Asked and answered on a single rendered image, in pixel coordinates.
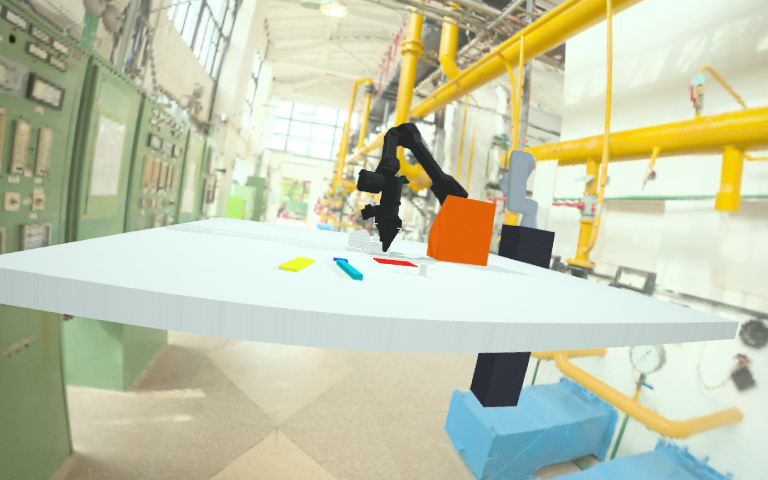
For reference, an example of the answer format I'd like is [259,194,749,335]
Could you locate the yellow flat plate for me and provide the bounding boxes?
[279,257,314,272]

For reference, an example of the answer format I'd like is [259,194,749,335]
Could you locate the cyan rectangular bar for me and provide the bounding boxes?
[336,259,363,281]

